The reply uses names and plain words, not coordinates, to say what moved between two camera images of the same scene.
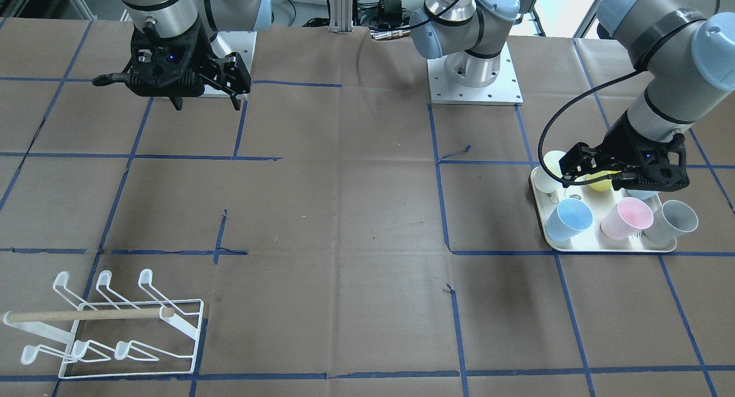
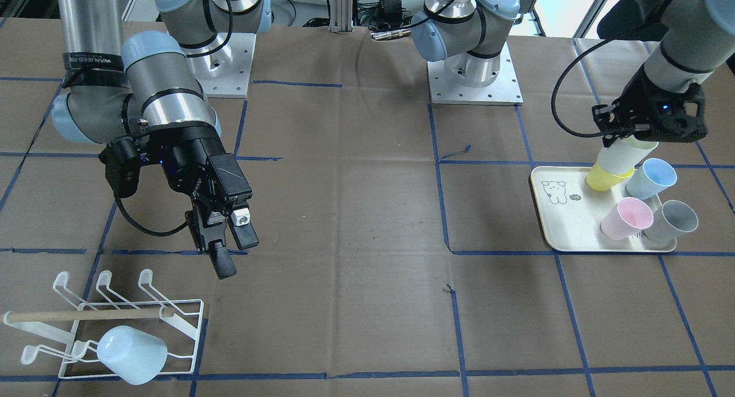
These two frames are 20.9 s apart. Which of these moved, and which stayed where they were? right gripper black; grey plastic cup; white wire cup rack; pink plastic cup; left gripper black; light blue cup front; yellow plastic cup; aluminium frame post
Moved: light blue cup front; right gripper black; left gripper black
Stayed: grey plastic cup; pink plastic cup; white wire cup rack; aluminium frame post; yellow plastic cup
